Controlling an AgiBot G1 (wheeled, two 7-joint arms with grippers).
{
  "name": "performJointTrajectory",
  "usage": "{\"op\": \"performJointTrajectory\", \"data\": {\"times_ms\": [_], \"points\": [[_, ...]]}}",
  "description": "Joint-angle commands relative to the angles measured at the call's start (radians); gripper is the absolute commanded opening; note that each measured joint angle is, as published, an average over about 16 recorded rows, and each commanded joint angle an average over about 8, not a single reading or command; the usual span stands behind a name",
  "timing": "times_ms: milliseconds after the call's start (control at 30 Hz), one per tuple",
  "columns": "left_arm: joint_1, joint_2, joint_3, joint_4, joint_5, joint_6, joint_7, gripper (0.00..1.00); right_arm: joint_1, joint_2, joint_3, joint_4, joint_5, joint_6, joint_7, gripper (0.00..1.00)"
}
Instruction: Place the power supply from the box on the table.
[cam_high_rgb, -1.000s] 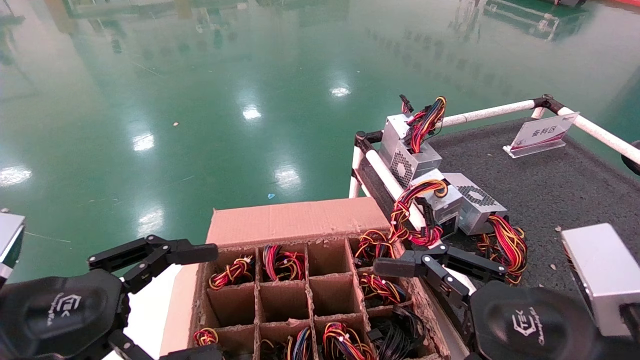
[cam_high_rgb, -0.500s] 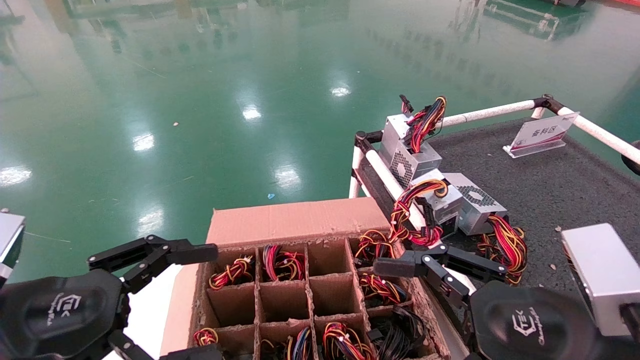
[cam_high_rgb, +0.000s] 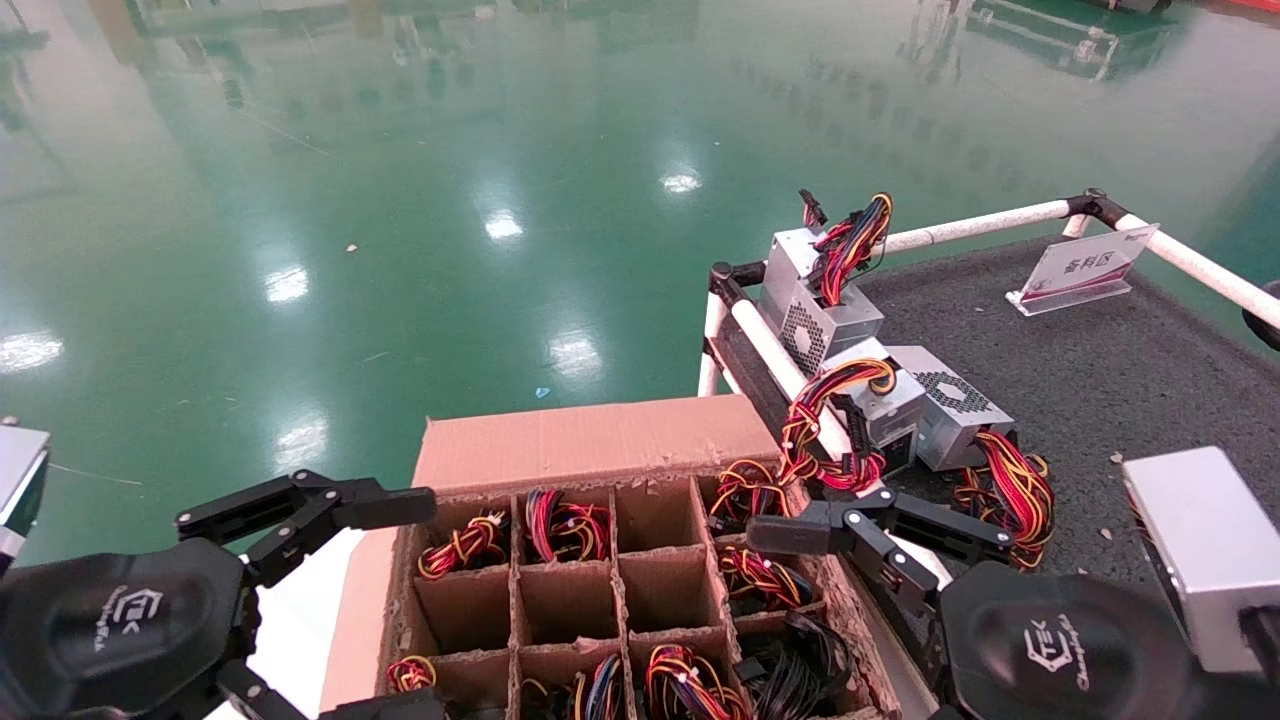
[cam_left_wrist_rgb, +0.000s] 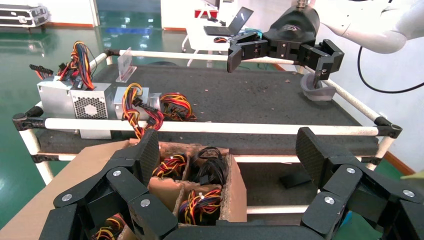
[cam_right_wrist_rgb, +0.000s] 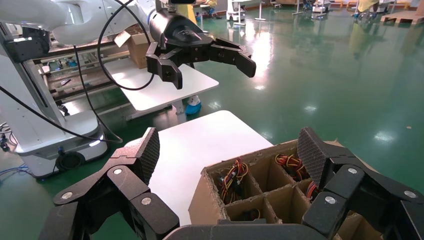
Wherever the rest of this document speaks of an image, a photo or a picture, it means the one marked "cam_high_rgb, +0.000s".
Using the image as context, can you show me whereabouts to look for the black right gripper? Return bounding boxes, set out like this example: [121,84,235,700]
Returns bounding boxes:
[745,487,1216,720]

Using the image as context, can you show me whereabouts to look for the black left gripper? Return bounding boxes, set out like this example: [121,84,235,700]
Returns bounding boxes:
[0,470,446,720]

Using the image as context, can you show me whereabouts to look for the silver power supply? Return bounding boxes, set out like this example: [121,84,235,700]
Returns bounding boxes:
[885,345,1056,571]
[780,338,929,493]

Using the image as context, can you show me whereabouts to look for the cardboard box with dividers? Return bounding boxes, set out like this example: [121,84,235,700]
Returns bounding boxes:
[320,395,901,720]

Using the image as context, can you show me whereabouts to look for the white board panel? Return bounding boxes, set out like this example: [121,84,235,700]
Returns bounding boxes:
[205,530,391,720]

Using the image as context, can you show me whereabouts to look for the clear acrylic label sign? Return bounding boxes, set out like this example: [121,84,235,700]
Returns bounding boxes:
[1005,223,1161,318]

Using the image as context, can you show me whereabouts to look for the dark rounded object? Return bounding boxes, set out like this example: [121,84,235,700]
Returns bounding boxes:
[1242,280,1280,351]

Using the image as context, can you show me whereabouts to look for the red yellow cable power supply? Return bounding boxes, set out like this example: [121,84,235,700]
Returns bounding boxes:
[643,643,751,720]
[385,655,441,696]
[417,510,511,581]
[716,545,816,613]

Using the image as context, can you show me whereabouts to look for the orange red cable power supply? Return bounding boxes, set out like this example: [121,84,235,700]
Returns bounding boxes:
[707,460,796,534]

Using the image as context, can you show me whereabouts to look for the white pipe table frame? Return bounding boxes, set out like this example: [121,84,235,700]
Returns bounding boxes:
[697,188,1280,720]

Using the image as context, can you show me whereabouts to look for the silver power supply upright cables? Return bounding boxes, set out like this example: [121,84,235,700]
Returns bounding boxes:
[757,190,894,376]

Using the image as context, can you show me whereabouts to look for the red black cable power supply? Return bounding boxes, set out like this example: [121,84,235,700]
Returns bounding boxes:
[524,488,611,563]

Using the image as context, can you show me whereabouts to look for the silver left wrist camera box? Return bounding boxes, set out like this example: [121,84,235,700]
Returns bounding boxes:
[0,425,51,576]

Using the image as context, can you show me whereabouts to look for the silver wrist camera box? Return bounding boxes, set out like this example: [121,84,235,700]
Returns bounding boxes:
[1122,445,1280,673]
[0,425,51,576]

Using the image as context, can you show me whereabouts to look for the blue yellow cable power supply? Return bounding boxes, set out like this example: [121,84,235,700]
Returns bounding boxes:
[520,655,626,720]

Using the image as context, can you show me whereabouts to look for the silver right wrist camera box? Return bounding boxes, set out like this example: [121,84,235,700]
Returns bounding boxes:
[1122,445,1280,673]

